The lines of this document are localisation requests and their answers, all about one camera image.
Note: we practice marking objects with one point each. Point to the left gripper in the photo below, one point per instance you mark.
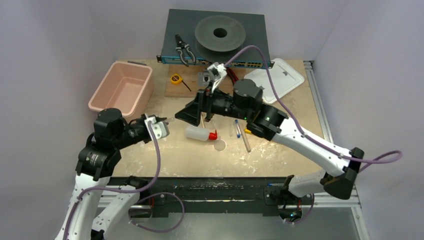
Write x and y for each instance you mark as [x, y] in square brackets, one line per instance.
[142, 119]

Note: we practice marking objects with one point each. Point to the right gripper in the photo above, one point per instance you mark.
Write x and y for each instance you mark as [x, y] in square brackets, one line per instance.
[202, 105]

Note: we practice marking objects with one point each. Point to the white squeeze bottle red cap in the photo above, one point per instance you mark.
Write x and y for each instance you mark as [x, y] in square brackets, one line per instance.
[200, 133]

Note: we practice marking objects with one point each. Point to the pink plastic bin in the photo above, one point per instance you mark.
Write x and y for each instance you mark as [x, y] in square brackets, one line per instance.
[127, 87]

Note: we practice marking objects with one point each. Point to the test tube blue cap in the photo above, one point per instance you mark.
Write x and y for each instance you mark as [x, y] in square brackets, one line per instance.
[237, 128]

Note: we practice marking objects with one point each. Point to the wooden stick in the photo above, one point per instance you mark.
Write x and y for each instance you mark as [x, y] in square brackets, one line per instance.
[202, 123]

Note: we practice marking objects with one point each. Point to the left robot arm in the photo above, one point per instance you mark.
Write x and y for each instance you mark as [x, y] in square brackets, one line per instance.
[96, 163]

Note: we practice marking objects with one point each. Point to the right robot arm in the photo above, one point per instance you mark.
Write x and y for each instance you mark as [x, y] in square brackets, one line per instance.
[338, 174]

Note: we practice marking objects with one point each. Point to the wooden board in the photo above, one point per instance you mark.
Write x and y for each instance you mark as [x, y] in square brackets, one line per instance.
[190, 77]

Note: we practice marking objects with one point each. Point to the yellow tape measure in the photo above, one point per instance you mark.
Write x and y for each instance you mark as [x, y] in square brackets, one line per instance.
[176, 79]

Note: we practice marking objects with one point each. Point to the clear petri dish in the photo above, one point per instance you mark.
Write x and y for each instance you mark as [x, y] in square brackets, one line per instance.
[219, 145]

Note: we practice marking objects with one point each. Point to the red utility knife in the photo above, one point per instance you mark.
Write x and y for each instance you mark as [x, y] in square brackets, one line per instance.
[232, 76]

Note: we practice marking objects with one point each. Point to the white plastic lid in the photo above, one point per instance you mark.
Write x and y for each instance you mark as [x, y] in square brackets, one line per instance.
[284, 77]

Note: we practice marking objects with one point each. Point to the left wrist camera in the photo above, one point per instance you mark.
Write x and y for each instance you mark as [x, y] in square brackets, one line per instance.
[156, 126]

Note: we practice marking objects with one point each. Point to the grey metal bracket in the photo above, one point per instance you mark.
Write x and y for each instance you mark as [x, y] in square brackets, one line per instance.
[203, 78]

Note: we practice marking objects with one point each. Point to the black wire stripper pliers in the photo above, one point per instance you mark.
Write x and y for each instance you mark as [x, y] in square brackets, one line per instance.
[182, 48]

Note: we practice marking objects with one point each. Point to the aluminium rail frame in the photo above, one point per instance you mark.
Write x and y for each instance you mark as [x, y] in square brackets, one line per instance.
[97, 160]

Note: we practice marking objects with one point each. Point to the grey cable spool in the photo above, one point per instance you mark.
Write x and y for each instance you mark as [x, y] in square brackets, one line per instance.
[219, 38]

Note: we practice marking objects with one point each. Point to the grey network switch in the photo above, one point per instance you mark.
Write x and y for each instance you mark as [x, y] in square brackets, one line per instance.
[184, 21]

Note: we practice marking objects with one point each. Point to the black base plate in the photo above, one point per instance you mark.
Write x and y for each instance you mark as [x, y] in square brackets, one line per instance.
[268, 196]

